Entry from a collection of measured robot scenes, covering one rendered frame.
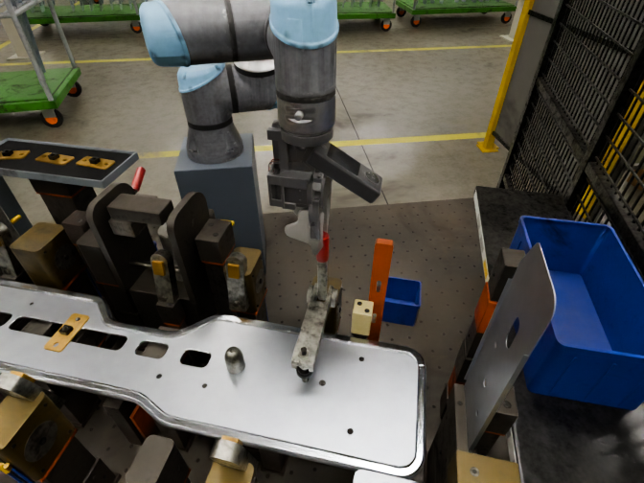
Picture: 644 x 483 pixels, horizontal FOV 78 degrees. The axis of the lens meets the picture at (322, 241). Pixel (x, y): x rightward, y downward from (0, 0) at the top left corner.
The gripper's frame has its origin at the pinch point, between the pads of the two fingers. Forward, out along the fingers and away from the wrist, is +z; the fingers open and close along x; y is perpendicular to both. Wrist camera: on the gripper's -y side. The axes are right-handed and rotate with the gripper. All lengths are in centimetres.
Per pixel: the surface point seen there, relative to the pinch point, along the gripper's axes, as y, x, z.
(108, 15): 465, -567, 93
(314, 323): -0.4, 7.5, 12.2
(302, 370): 0.2, 14.5, 15.9
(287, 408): 1.4, 19.5, 19.5
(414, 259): -21, -54, 49
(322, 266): -0.2, 0.6, 5.2
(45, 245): 59, 0, 12
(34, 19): 562, -522, 94
